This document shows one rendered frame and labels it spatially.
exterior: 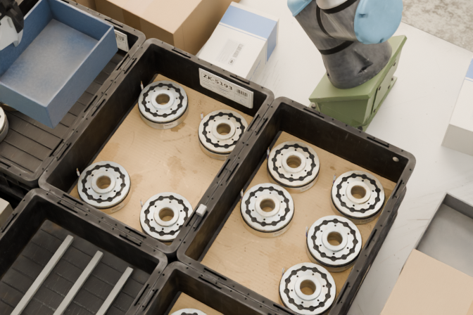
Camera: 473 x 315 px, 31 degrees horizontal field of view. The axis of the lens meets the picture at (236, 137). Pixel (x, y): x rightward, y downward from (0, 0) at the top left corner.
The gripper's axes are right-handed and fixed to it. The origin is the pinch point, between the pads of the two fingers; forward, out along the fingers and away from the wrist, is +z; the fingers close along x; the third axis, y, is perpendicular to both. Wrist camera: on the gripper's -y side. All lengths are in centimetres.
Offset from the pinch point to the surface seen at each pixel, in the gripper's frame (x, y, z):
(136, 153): 16.7, -4.0, 30.9
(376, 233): 68, -9, 26
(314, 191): 51, -15, 34
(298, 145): 45, -21, 31
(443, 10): 30, -143, 116
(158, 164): 22.0, -4.3, 31.4
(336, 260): 63, -3, 32
